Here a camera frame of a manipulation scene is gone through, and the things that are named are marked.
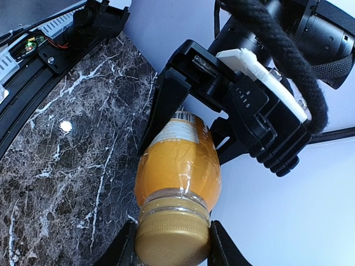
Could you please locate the orange juice bottle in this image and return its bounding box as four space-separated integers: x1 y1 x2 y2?
135 111 221 219

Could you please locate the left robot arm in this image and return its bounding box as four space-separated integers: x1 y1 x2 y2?
138 1 354 177

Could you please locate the black front rail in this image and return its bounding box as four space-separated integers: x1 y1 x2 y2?
1 37 105 157

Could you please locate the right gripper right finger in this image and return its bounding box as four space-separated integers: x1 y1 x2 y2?
207 220 252 266

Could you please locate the white slotted cable duct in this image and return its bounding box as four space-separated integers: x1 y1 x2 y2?
1 6 82 81

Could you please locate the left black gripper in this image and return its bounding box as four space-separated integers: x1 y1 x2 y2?
138 40 266 165

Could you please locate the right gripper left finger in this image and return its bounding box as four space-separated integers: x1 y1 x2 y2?
94 221 138 266

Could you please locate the gold bottle cap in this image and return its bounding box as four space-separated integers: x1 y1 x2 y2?
135 211 210 265

